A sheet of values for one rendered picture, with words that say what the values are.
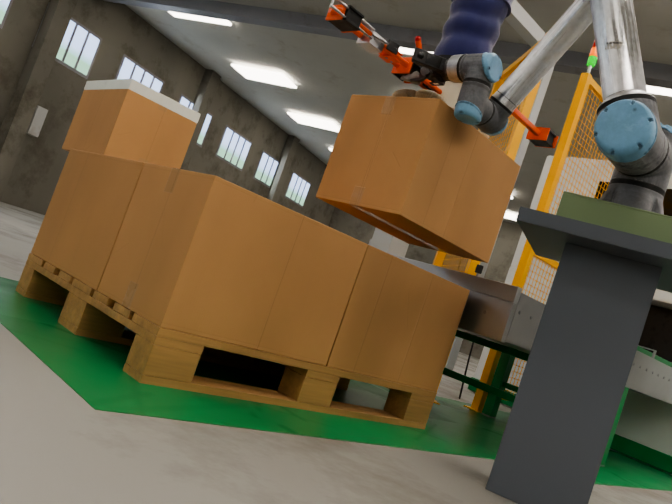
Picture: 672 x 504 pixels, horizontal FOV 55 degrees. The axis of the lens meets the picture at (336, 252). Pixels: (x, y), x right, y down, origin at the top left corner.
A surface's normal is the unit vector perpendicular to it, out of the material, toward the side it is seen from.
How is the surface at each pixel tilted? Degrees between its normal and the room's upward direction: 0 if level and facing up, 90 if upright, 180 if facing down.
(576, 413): 90
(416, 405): 90
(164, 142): 90
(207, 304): 90
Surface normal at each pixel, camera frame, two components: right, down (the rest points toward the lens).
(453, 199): 0.70, 0.20
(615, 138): -0.60, -0.14
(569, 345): -0.38, -0.19
